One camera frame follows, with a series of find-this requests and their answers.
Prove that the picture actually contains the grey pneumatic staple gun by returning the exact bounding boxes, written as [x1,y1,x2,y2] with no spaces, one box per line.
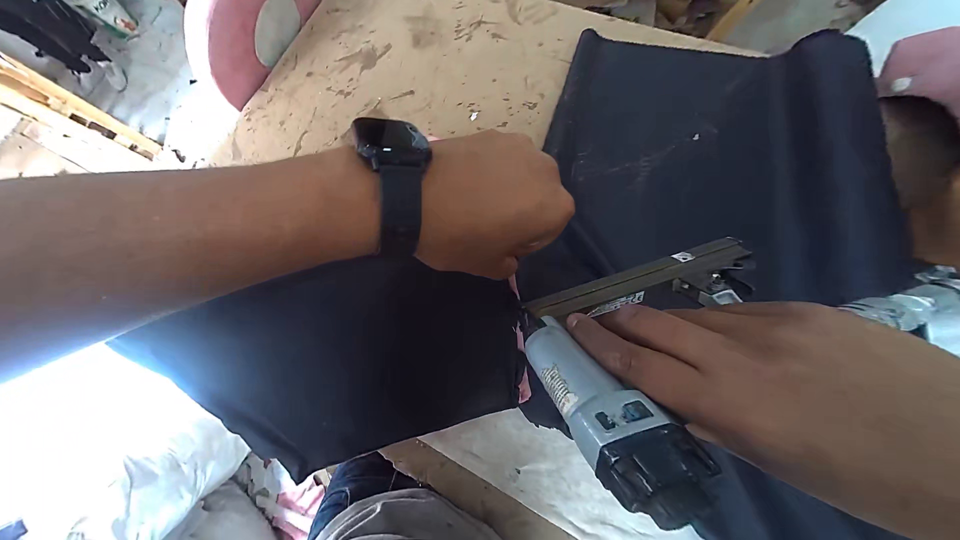
[521,237,755,531]

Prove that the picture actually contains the black cloth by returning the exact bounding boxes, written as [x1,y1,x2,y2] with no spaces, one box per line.
[0,0,111,75]

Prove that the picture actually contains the pink fabric edge strip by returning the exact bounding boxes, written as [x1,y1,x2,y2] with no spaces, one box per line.
[509,273,533,405]

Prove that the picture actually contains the pink white curved panel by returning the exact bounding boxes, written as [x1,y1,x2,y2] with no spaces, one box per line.
[183,0,324,113]

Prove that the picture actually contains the person's legs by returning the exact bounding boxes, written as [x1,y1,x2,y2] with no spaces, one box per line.
[307,450,427,540]

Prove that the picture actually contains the crumpled pink cloth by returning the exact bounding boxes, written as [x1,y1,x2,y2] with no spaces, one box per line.
[271,466,328,540]

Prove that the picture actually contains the wooden pallet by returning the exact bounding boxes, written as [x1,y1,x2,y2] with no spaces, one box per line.
[0,52,164,179]

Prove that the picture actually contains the stained wooden board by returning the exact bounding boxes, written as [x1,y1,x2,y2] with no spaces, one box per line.
[208,0,768,169]

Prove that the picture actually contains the person's right forearm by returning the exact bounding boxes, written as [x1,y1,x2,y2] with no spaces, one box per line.
[877,330,960,538]

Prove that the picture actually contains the white sack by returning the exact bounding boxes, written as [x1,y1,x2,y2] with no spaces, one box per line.
[0,341,251,540]

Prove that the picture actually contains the dark navy fabric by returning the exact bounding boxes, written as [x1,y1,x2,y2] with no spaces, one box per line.
[107,257,528,483]
[516,28,914,540]

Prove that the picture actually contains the person's right hand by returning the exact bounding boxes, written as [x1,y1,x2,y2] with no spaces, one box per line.
[567,301,905,502]

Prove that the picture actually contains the person's left hand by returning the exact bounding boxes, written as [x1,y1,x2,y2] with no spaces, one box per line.
[414,129,576,282]

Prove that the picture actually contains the person's body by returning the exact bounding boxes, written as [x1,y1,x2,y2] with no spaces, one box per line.
[315,487,504,540]

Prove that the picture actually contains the crumpled clear plastic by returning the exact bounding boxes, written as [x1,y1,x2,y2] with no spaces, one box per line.
[840,264,960,355]

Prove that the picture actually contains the person's left forearm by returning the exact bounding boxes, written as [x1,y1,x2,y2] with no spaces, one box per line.
[0,117,434,384]

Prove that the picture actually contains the white green printed bag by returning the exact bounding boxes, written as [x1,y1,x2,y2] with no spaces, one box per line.
[66,0,141,40]

